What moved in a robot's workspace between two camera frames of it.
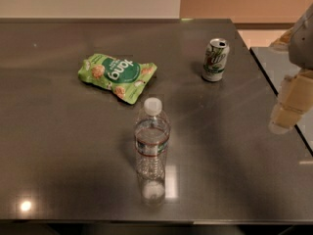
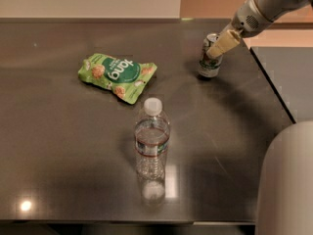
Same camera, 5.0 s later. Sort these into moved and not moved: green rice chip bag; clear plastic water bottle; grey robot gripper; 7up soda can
Moved: grey robot gripper; 7up soda can
Not moved: green rice chip bag; clear plastic water bottle
